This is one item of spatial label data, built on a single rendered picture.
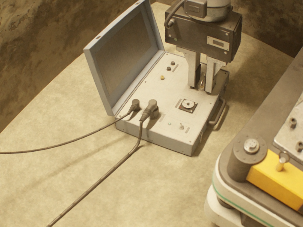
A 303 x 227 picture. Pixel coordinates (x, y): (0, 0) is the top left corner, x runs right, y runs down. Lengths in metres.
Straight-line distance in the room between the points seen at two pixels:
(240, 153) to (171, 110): 0.57
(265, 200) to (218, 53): 0.54
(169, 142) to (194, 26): 0.37
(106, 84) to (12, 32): 0.45
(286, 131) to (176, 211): 0.43
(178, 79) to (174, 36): 0.26
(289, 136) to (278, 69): 0.78
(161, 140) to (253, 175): 0.53
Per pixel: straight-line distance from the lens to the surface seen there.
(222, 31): 1.02
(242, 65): 1.51
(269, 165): 0.69
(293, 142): 0.81
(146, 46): 1.36
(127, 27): 1.25
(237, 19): 1.07
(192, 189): 1.09
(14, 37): 1.23
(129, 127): 1.18
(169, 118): 1.18
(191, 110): 1.20
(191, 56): 1.18
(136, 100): 1.19
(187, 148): 1.13
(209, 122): 1.20
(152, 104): 1.14
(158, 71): 1.34
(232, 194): 0.74
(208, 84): 1.22
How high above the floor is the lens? 0.93
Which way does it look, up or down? 46 degrees down
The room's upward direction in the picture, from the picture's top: straight up
